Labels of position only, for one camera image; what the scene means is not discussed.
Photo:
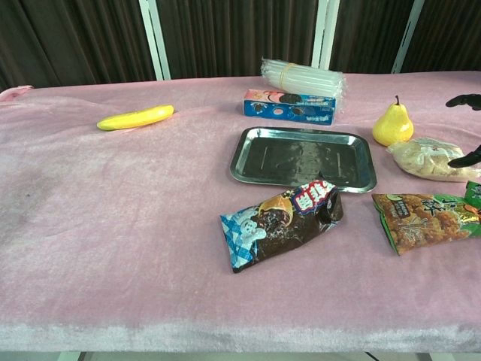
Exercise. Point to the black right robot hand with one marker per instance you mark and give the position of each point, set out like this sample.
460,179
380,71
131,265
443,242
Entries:
466,160

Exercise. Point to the clear plastic bag of food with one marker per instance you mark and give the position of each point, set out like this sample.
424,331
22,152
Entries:
424,158

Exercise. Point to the metal tray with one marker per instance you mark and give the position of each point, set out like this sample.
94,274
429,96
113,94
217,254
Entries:
304,159

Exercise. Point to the green snack bag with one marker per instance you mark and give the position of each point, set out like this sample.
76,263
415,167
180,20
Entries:
424,222

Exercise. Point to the yellow pear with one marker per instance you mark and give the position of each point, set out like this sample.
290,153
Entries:
392,126

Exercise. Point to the clear straw bundle pack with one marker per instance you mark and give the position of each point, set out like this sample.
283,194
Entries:
304,79

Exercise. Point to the blue cookie box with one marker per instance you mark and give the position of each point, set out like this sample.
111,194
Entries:
288,106

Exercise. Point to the brown blue snack bag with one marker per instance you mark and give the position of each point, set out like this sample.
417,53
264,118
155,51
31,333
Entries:
278,225

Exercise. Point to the dark curtain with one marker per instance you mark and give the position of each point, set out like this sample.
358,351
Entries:
233,34

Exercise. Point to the yellow banana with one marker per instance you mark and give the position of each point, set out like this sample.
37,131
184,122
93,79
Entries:
136,117

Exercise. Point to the pink fleece table cloth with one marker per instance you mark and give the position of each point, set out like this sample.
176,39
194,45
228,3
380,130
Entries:
131,225

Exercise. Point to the white frame post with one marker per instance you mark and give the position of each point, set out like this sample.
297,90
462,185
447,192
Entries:
322,34
154,37
407,37

